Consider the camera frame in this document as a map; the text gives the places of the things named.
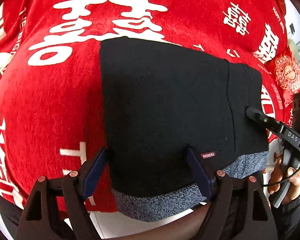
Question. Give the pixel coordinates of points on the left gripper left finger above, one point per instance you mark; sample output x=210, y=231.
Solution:
x=55, y=208

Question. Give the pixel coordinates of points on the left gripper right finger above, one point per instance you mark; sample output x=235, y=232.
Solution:
x=238, y=207

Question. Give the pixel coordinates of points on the black pants with grey lining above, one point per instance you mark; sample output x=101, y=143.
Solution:
x=160, y=98

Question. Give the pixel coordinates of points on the person's right hand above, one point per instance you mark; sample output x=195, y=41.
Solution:
x=277, y=175

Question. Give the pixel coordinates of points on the red embroidered cushion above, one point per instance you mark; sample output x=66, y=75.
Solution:
x=285, y=71

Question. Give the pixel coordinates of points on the red blanket with white characters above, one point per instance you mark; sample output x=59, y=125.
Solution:
x=51, y=113

